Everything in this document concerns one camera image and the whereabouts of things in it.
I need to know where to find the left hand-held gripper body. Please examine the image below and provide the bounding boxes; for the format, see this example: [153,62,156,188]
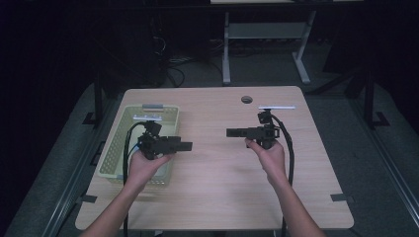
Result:
[132,114,171,161]

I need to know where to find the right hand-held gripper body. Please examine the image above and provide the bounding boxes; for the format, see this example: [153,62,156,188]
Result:
[248,105,296,150]

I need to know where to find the pale yellow plastic basket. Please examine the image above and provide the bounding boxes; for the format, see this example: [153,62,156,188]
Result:
[97,104,181,188]

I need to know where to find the person's right hand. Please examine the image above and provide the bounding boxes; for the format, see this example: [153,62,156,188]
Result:
[244,137,287,188]

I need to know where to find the person's left hand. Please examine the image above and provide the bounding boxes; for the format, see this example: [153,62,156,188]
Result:
[126,149,175,193]

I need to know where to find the black metal stand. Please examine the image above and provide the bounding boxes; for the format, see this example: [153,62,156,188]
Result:
[345,68,390,130]
[82,73,104,126]

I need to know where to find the black tape strip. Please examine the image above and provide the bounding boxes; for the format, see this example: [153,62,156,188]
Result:
[330,194,356,202]
[75,195,99,204]

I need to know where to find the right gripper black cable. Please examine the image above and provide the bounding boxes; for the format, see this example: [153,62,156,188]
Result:
[270,113,296,237]

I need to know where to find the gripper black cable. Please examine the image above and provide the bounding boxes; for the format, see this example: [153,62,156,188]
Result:
[122,120,148,237]
[270,113,296,237]

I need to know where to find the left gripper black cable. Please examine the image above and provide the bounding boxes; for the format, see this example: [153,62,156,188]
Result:
[122,120,148,237]

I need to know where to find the floor cable bundle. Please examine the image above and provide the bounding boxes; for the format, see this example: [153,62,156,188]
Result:
[151,36,225,88]

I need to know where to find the aluminium floor rail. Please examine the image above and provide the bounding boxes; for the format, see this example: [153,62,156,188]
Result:
[41,98,117,237]
[349,98,419,228]

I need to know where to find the white metal desk frame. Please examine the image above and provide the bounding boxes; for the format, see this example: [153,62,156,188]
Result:
[210,0,318,86]

